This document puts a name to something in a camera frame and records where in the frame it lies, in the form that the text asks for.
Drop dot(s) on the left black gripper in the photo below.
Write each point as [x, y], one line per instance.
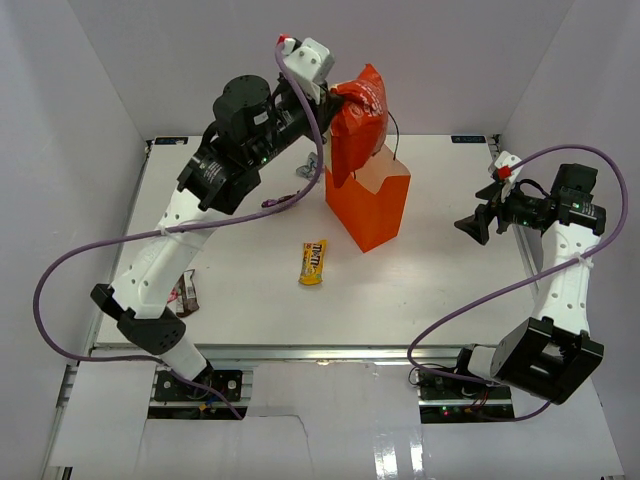
[324, 113]

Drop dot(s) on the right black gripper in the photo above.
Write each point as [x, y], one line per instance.
[477, 225]

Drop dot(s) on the large orange snack pouch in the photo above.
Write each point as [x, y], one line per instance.
[359, 128]

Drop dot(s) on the silver blue wrapper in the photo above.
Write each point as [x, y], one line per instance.
[310, 169]

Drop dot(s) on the orange paper bag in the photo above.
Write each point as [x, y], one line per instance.
[371, 203]

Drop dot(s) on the purple brown chocolate bar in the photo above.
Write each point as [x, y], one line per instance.
[274, 202]

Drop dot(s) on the yellow candy packet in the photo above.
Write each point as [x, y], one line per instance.
[313, 263]

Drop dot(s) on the brown chocolate bar wrapper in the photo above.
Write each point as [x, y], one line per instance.
[183, 299]

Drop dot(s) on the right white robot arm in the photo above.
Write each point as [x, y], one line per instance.
[551, 353]

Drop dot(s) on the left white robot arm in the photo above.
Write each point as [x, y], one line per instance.
[252, 124]

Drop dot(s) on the right blue corner label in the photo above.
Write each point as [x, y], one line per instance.
[468, 139]

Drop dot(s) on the blue corner label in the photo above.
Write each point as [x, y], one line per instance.
[468, 139]
[180, 140]

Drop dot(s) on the left blue corner label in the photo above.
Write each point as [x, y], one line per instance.
[180, 140]

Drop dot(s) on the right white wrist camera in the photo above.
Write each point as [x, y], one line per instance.
[505, 172]

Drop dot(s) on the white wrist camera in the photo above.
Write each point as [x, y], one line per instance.
[309, 62]
[505, 172]

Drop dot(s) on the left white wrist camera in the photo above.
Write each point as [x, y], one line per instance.
[309, 62]

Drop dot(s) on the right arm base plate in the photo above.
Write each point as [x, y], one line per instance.
[447, 400]

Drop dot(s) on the aluminium table rail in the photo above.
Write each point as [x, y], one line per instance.
[219, 353]

